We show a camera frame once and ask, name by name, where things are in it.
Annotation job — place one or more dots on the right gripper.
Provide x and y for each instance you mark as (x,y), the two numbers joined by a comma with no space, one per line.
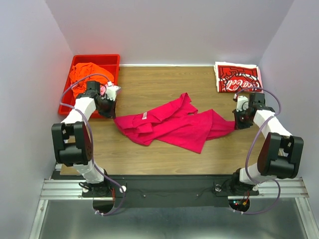
(238,125)

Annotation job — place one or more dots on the orange t shirt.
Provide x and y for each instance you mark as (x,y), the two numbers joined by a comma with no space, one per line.
(82,70)

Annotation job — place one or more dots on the magenta t shirt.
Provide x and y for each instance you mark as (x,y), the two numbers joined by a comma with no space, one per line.
(177,123)

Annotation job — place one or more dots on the folded red coca-cola t shirt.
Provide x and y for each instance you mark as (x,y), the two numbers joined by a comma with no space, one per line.
(238,77)

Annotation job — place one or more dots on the aluminium frame rail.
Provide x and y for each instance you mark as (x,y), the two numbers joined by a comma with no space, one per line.
(279,211)

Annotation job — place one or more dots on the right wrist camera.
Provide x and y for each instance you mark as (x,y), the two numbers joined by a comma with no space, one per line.
(242,103)

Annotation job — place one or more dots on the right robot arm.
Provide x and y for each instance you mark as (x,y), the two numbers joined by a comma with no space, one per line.
(281,153)

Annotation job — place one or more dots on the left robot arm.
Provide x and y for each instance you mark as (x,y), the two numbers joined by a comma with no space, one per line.
(73,140)

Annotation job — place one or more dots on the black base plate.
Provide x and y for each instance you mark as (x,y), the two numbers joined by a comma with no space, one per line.
(170,191)

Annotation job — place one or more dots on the folded white t shirt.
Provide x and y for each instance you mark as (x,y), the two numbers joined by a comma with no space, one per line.
(220,63)

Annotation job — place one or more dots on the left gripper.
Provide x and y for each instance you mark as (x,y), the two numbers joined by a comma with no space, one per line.
(111,112)

